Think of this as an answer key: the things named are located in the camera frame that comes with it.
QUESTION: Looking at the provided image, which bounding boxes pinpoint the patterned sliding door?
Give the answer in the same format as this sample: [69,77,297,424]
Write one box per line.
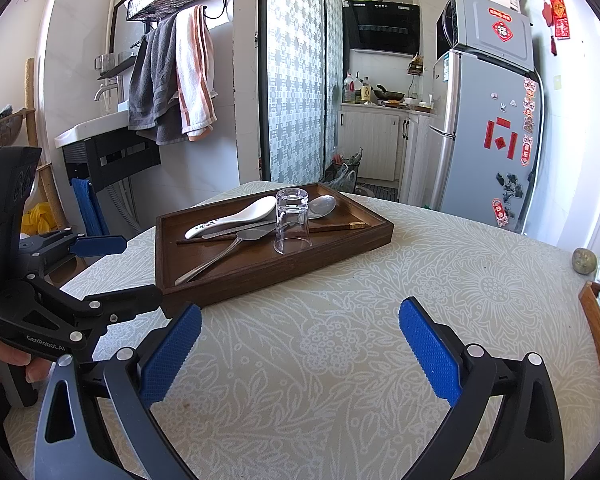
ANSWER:
[257,0,345,186]

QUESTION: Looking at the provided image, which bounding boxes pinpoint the wooden pole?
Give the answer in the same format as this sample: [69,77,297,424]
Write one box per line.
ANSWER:
[24,57,71,231]

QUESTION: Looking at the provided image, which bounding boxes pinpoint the black wok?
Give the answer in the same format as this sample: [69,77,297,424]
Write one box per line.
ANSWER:
[372,84,406,102]

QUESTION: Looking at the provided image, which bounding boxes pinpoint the grey microwave oven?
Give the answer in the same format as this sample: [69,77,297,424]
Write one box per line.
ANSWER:
[436,0,535,73]

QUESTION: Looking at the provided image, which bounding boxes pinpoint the black sink cabinet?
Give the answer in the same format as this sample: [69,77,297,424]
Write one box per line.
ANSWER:
[61,135,162,193]

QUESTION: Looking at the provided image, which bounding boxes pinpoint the grey towel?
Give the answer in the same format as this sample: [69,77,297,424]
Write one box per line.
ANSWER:
[127,12,183,146]

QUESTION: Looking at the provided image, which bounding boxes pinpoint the dark woven basket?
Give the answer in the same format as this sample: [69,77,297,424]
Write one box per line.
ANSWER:
[0,105,27,147]

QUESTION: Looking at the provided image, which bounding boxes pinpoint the wall shelf with glass mugs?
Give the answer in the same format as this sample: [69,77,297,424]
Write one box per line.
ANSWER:
[94,50,138,81]

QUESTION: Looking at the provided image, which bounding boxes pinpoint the plastic bags on floor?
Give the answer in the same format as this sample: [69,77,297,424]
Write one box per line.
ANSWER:
[325,147,368,193]

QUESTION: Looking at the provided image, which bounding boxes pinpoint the white sink basin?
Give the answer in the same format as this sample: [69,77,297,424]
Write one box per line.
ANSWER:
[55,110,131,148]

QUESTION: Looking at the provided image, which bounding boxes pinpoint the brown chopstick with gold tip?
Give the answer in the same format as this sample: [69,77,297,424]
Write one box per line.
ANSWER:
[177,221,368,245]
[176,223,367,247]

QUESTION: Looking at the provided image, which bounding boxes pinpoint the red hanging wall ornament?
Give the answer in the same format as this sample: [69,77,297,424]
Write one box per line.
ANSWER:
[542,0,571,56]

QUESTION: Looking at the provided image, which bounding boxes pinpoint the person's left hand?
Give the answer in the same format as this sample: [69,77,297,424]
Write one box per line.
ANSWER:
[0,327,56,386]

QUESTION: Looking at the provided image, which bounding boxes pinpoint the serrated metal cake server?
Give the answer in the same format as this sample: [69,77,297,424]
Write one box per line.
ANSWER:
[174,225,281,287]

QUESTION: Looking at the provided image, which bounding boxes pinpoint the black range hood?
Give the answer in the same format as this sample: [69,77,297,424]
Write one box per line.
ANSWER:
[341,2,422,57]

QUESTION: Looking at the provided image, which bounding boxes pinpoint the yellow cloth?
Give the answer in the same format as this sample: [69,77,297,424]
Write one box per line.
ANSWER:
[21,202,56,236]

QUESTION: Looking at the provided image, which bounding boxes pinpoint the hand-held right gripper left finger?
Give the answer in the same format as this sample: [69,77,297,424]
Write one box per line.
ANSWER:
[34,302,203,480]

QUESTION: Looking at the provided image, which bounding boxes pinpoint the round brownish fruit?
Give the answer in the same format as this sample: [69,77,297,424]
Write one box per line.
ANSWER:
[572,247,597,275]

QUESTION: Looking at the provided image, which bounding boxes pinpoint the white ceramic spoon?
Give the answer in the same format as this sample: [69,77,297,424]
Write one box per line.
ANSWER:
[184,196,278,241]

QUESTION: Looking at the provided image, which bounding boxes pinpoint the metal faucet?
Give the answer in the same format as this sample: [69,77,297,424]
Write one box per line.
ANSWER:
[94,82,118,116]

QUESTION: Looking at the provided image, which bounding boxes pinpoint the clear drinking glass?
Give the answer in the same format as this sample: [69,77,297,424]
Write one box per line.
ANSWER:
[273,187,313,256]

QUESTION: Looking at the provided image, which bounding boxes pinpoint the dark wooden tray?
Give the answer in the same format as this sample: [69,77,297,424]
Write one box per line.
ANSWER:
[155,182,395,308]

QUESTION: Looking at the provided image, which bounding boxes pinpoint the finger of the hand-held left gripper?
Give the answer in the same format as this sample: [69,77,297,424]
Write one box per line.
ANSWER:
[32,280,173,333]
[19,230,129,273]

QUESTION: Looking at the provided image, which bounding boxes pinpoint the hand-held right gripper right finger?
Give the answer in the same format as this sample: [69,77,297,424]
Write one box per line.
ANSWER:
[398,296,566,480]

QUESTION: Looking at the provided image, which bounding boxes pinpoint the blue folding chair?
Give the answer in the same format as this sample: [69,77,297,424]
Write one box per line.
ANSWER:
[71,177,113,238]

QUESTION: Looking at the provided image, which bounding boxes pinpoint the white kitchen cabinet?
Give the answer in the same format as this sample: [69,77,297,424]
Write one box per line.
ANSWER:
[337,102,438,206]

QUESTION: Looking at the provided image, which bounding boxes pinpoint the silver refrigerator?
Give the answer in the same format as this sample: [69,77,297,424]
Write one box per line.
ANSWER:
[427,47,546,233]

